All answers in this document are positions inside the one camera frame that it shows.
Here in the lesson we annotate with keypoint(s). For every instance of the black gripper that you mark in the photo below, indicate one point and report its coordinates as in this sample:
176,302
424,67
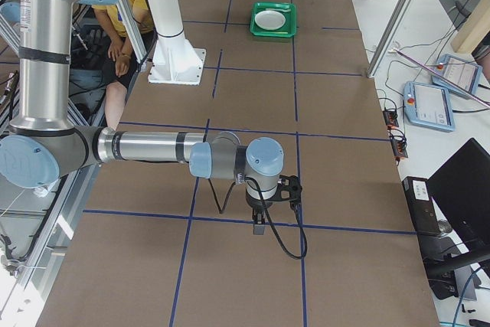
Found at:
256,203

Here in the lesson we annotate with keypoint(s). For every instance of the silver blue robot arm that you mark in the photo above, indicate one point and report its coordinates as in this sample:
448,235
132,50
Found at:
43,145

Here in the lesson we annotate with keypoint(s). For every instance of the black box with label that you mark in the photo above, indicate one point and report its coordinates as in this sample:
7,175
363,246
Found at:
420,204

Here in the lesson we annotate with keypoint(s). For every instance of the orange black connector board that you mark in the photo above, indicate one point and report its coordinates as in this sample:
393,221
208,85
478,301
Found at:
390,118

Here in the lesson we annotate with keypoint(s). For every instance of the white pillar column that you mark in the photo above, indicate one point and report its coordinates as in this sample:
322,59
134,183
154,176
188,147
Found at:
168,24

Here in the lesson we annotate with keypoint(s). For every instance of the black monitor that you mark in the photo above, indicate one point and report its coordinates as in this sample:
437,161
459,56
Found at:
460,188

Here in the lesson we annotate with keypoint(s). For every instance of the white round plate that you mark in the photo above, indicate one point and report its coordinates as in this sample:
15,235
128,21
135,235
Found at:
270,20

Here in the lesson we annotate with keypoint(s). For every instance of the near blue teach pendant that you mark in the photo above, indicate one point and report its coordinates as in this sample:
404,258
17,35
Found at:
428,105

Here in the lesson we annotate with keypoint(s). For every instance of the blue teach pendant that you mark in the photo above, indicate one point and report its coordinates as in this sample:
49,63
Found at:
428,105
465,74

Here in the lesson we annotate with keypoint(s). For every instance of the green plastic tray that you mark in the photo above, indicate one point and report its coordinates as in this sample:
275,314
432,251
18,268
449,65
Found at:
289,26

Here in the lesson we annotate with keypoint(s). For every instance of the person in yellow shirt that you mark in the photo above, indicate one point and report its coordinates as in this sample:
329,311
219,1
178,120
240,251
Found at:
120,63

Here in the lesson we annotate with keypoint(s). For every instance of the far blue teach pendant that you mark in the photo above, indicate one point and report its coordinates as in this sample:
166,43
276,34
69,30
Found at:
465,74

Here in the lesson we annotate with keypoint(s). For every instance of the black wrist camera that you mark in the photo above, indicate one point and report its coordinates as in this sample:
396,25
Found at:
290,189

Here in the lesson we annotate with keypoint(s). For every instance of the white pillar base plate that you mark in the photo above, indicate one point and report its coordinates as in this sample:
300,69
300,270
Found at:
180,70

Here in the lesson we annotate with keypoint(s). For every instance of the aluminium frame post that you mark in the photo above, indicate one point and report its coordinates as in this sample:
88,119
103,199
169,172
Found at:
387,37

